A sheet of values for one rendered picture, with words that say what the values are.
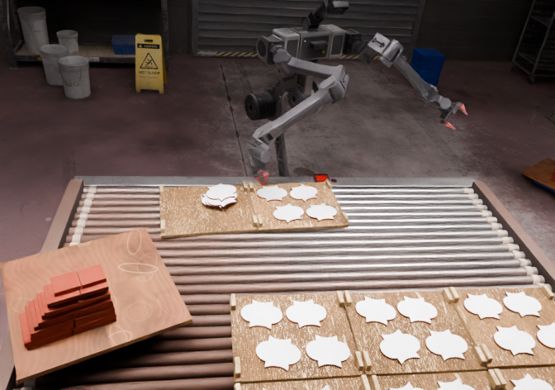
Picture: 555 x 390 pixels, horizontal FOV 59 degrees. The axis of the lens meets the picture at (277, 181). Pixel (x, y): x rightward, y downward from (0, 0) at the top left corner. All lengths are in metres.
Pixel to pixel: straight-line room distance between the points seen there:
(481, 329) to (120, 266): 1.29
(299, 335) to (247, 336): 0.18
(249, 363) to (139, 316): 0.38
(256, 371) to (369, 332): 0.42
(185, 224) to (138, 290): 0.51
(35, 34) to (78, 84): 1.12
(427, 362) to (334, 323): 0.33
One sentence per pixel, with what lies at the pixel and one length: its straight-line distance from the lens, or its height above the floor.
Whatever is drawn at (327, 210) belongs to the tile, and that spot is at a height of 0.94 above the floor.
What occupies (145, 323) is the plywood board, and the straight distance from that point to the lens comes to 1.64.
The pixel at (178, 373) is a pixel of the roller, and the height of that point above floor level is 0.91.
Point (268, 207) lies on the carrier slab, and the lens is 2.26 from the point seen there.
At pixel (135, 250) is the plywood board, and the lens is 1.88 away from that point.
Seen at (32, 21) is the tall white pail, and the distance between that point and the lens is 6.45.
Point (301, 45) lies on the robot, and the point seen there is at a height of 1.47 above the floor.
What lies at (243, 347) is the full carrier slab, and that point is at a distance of 1.70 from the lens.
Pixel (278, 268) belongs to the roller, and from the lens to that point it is 1.99.
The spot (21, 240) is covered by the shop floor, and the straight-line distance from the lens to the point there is 3.73.
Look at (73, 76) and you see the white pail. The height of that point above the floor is 0.25.
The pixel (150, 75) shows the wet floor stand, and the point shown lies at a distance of 5.63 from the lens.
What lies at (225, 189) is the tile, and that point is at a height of 0.98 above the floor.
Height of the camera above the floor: 2.27
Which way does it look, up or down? 33 degrees down
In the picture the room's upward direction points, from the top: 6 degrees clockwise
